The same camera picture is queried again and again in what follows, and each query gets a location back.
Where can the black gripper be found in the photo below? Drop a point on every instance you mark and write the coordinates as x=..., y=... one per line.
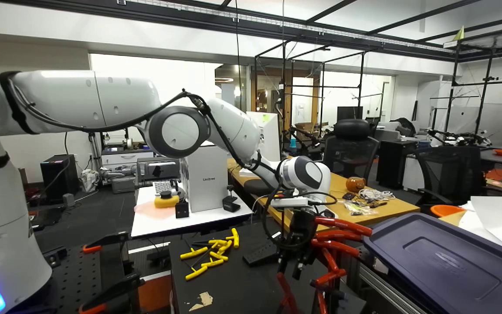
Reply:
x=302, y=225

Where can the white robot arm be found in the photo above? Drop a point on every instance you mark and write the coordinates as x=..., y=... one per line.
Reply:
x=88, y=97

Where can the black wedge wrench holder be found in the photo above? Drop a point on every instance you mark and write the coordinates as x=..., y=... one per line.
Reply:
x=257, y=252

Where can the small black device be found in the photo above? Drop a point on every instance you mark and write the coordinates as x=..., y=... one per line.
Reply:
x=231, y=202

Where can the pile of small parts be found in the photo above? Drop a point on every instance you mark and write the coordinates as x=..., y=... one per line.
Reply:
x=366, y=200

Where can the white board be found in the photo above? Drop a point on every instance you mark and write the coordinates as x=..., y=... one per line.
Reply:
x=204, y=219

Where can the torn paper scrap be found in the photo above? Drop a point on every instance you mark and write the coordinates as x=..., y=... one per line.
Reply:
x=201, y=300

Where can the light wooden desk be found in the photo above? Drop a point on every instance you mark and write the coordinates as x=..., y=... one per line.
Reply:
x=396, y=205

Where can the white box appliance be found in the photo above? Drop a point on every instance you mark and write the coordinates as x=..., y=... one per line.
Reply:
x=204, y=184

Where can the small black block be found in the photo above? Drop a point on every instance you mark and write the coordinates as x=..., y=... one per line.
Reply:
x=182, y=207

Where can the white computer monitor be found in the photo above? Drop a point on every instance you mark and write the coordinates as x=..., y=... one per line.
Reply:
x=271, y=136

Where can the black office chair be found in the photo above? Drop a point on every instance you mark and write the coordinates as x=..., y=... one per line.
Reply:
x=353, y=148

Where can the black bin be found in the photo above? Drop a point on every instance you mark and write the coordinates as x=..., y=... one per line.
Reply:
x=391, y=162

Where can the yellow tape roll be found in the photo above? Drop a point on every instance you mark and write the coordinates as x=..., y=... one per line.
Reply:
x=166, y=200

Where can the orange plastic container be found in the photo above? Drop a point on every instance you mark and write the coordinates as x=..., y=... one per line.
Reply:
x=156, y=293

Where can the dark storage bin lid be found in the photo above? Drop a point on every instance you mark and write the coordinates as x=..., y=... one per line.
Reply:
x=443, y=266

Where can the black computer monitor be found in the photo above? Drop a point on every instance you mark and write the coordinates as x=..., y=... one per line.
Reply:
x=349, y=113

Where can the orange plate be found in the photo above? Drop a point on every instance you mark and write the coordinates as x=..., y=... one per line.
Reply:
x=445, y=209

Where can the grey electronic box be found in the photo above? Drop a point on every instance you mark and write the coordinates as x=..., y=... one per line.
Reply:
x=157, y=169

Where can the white plastic sheet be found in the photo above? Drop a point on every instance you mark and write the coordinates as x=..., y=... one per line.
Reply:
x=495, y=223

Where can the small black framed screen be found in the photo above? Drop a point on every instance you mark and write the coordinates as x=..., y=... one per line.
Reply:
x=114, y=141

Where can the black cube box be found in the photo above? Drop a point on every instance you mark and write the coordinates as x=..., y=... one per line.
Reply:
x=60, y=174

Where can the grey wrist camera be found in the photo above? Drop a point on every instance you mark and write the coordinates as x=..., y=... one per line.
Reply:
x=292, y=200

